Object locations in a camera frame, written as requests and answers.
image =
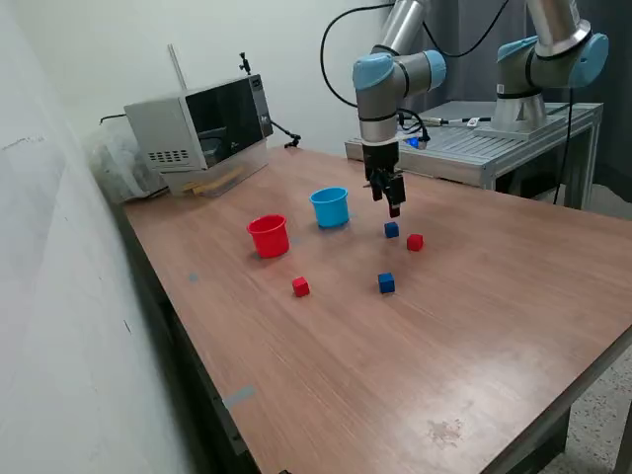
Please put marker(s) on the clear plastic bag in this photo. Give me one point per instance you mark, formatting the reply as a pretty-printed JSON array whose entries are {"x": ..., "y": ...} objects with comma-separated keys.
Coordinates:
[{"x": 116, "y": 168}]

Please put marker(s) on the aluminium robot mount table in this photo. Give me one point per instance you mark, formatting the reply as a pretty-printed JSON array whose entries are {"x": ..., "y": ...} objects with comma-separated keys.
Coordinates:
[{"x": 459, "y": 145}]

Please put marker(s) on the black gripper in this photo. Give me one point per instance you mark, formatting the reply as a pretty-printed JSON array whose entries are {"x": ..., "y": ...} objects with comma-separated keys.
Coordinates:
[{"x": 381, "y": 158}]

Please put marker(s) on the small white tag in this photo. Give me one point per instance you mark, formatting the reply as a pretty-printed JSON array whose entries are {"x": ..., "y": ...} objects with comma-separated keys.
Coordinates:
[{"x": 473, "y": 122}]

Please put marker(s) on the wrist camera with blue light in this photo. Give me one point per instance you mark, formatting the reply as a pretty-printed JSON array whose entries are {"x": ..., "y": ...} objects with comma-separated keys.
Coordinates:
[{"x": 422, "y": 140}]

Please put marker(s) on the red cube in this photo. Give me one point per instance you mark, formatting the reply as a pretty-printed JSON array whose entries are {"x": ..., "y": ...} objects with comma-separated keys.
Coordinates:
[
  {"x": 300, "y": 287},
  {"x": 415, "y": 242}
]

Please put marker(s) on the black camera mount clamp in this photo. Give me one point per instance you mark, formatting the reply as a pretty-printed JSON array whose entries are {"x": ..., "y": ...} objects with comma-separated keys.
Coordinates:
[{"x": 243, "y": 63}]

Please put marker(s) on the blue cube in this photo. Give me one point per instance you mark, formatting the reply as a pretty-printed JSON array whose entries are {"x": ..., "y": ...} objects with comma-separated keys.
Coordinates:
[
  {"x": 386, "y": 283},
  {"x": 391, "y": 230}
]

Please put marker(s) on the red plastic cup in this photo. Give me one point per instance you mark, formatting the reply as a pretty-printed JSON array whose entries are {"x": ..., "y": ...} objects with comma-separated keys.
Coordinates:
[{"x": 269, "y": 242}]

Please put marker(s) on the metal cylinder connector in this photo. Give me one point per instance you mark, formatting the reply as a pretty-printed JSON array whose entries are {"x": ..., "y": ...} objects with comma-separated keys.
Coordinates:
[{"x": 437, "y": 120}]

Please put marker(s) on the thin white rod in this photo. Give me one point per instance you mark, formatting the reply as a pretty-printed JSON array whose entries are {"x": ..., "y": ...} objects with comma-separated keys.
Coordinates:
[{"x": 177, "y": 66}]

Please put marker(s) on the wooden stick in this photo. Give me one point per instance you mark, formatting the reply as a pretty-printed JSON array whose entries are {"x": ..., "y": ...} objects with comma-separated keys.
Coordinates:
[{"x": 212, "y": 182}]

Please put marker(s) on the long blue-grey tape strip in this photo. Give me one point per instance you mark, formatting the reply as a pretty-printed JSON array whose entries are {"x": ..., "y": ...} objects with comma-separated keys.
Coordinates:
[{"x": 239, "y": 397}]

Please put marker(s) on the clear acrylic stand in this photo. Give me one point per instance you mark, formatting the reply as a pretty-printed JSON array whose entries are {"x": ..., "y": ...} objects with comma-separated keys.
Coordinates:
[{"x": 247, "y": 163}]

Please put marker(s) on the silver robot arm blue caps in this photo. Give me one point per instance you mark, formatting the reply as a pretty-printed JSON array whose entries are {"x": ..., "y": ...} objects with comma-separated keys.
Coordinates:
[{"x": 377, "y": 99}]

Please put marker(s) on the silver microwave oven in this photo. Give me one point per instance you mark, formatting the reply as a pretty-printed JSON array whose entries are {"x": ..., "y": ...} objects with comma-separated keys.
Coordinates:
[{"x": 158, "y": 128}]

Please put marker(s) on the blue plastic cup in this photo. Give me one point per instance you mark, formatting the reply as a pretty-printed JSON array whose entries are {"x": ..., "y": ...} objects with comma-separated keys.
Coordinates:
[{"x": 330, "y": 212}]

